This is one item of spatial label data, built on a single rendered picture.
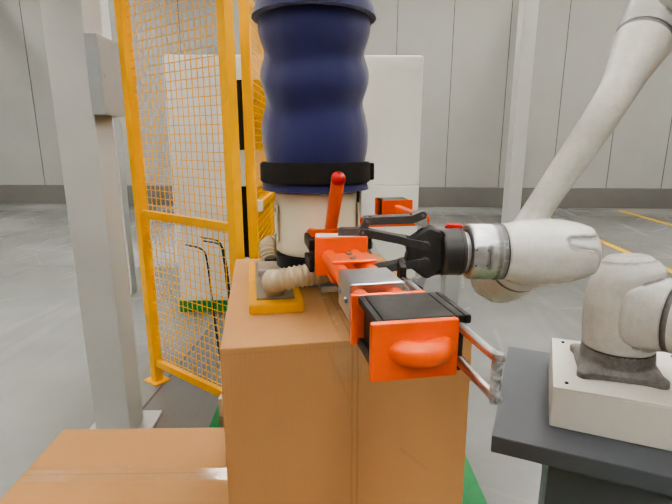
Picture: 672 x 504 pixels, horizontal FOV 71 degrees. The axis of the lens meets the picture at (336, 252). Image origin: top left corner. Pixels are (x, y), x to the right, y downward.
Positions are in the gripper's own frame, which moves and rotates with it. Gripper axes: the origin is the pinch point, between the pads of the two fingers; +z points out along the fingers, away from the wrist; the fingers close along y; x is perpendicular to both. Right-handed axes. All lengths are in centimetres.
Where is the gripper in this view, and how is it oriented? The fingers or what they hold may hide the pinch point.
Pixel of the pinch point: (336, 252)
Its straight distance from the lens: 75.0
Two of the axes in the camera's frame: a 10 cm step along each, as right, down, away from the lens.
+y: 0.0, 9.7, 2.3
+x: -0.2, -2.3, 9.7
